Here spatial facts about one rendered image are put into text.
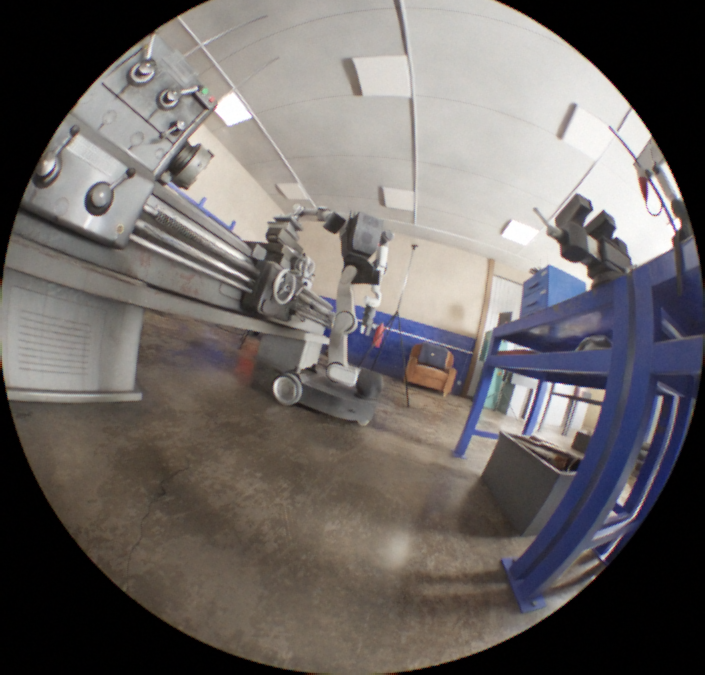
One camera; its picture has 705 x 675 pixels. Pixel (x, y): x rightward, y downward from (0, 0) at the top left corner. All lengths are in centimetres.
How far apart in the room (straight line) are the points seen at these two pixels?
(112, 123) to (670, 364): 153
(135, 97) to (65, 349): 85
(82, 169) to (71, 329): 48
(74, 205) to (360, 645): 113
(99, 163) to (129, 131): 23
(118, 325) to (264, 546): 82
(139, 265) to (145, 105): 62
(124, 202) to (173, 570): 89
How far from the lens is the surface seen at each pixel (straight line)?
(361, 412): 141
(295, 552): 62
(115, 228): 80
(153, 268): 103
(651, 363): 62
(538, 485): 99
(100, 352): 97
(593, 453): 67
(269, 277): 127
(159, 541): 60
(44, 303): 91
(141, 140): 100
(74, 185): 81
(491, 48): 294
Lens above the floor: 52
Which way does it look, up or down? 5 degrees up
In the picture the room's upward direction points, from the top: 17 degrees clockwise
